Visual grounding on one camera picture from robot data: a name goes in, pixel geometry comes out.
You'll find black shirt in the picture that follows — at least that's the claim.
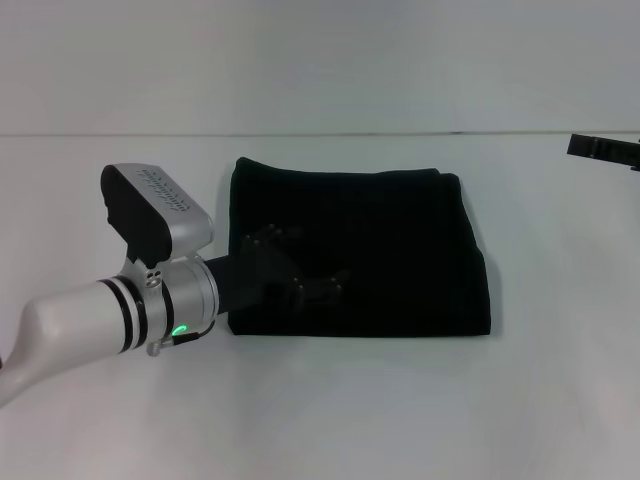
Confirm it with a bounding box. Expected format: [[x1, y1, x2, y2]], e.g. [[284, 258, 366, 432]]
[[225, 156, 495, 339]]

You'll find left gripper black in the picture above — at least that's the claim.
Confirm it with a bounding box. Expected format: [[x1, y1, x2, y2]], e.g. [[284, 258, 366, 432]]
[[205, 224, 352, 314]]

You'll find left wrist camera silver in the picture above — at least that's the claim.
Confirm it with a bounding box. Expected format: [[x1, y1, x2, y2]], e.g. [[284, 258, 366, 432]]
[[100, 162, 215, 269]]

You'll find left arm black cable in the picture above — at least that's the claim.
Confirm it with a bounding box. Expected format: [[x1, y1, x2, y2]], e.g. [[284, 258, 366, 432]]
[[147, 324, 216, 357]]

